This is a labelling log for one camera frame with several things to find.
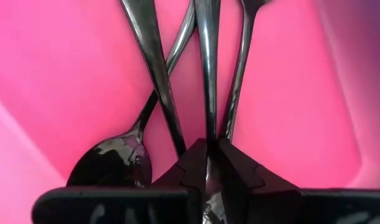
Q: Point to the pink translucent plastic bin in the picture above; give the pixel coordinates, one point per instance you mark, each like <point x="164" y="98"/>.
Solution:
<point x="53" y="62"/>

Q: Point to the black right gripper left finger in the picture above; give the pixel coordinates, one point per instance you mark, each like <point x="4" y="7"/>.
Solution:
<point x="130" y="205"/>

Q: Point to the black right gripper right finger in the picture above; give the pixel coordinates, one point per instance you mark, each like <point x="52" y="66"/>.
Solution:
<point x="270" y="205"/>

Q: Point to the large black metal spoon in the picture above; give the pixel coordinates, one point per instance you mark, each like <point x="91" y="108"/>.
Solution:
<point x="149" y="46"/>

